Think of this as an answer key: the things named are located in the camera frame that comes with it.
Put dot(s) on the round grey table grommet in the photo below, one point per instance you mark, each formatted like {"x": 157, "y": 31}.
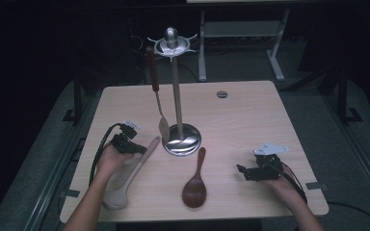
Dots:
{"x": 222, "y": 94}

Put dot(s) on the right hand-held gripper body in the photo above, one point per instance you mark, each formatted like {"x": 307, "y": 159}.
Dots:
{"x": 268, "y": 171}

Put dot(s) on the grey tape strip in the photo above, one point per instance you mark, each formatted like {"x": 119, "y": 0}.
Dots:
{"x": 72, "y": 193}
{"x": 314, "y": 185}

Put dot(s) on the person's right hand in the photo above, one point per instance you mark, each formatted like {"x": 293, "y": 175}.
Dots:
{"x": 284, "y": 189}

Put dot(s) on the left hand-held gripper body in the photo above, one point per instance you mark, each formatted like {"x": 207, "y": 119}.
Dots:
{"x": 123, "y": 142}

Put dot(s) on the white metal desk frame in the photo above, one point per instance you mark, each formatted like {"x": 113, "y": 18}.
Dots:
{"x": 241, "y": 29}

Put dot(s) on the person's left hand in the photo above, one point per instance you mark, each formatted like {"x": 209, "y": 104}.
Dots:
{"x": 109, "y": 160}

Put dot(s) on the metal utensil rack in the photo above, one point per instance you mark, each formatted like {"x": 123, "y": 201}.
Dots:
{"x": 176, "y": 96}

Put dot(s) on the dark wooden spoon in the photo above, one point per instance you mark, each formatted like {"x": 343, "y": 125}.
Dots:
{"x": 194, "y": 192}

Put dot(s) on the aluminium floor rail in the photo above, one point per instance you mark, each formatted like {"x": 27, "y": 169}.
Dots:
{"x": 366, "y": 163}
{"x": 54, "y": 179}

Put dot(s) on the black metal stand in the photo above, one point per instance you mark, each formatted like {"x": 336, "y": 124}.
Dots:
{"x": 343, "y": 96}
{"x": 77, "y": 96}

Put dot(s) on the white ladle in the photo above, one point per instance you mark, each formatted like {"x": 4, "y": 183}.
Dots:
{"x": 117, "y": 197}

